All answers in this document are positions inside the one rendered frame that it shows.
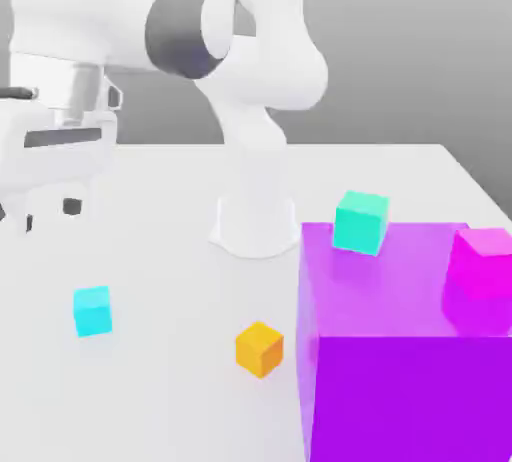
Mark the small orange cube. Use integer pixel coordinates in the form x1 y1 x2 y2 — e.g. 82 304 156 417
234 320 286 380

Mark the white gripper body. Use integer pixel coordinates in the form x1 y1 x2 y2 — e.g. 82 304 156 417
0 99 119 196

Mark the small magenta cube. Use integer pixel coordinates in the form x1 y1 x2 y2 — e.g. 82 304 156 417
441 226 512 334

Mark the small cyan cube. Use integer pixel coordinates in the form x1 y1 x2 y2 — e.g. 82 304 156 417
72 285 114 339

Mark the small teal cube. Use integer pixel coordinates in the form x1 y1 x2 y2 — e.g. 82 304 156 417
332 189 391 258

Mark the large purple box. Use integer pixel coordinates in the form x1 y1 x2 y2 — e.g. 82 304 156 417
296 221 512 462

